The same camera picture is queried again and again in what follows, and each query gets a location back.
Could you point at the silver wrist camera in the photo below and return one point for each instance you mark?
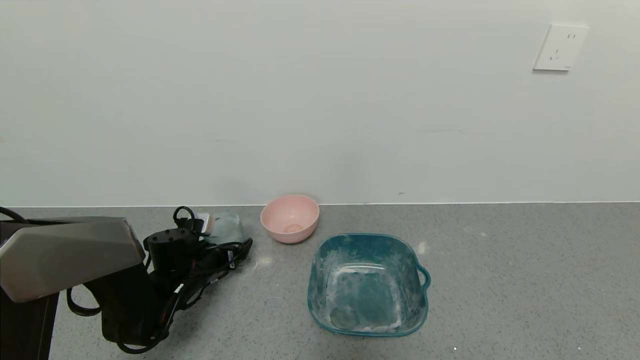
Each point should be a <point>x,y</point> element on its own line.
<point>202,222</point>

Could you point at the clear ribbed cup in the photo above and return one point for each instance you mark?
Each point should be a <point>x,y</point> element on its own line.
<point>227,227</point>

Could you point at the white wall socket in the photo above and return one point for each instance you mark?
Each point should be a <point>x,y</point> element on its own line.
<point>560,47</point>

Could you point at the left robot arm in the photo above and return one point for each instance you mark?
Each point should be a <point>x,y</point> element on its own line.
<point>60,255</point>

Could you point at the pink bowl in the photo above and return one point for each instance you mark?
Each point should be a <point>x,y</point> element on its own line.
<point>290,220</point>

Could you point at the teal plastic tray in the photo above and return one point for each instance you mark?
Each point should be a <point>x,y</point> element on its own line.
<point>370,320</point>

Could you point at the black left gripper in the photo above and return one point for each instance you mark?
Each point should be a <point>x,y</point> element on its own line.
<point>237,255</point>

